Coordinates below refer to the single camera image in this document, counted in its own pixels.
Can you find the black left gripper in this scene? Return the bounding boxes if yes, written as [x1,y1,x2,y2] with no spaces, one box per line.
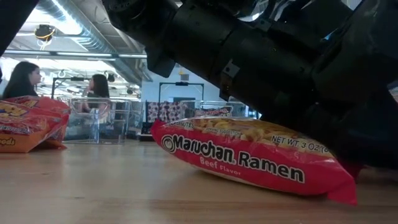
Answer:
[267,0,398,170]

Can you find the red Beef Ramen packet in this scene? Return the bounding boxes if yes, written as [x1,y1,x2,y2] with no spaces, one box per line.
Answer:
[150,116,365,207]

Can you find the black Fire Noodle packet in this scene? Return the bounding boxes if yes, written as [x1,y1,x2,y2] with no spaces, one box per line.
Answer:
[193,106,234,118]

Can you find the orange Saucy Noods packet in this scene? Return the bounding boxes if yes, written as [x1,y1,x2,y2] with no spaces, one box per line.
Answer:
[0,95,72,141]
[0,124,68,154]

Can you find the clear plastic bin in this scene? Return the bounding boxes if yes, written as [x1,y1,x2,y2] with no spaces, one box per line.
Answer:
[179,99,242,121]
[58,95,144,145]

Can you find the patterned fabric panel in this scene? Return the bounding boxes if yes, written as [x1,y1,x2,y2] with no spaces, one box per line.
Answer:
[146,101,183,124]

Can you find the person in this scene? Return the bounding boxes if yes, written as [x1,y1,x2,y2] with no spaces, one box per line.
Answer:
[81,73,112,125]
[1,60,43,101]

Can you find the black gantry frame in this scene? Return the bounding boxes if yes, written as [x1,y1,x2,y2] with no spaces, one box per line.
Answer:
[51,76,86,100]
[158,81,205,103]

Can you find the silver ventilation duct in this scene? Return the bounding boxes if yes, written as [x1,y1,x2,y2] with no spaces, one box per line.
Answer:
[35,0,153,85]

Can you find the black ceiling cable reel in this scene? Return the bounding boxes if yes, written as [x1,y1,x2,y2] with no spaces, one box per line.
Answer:
[33,24,57,43]

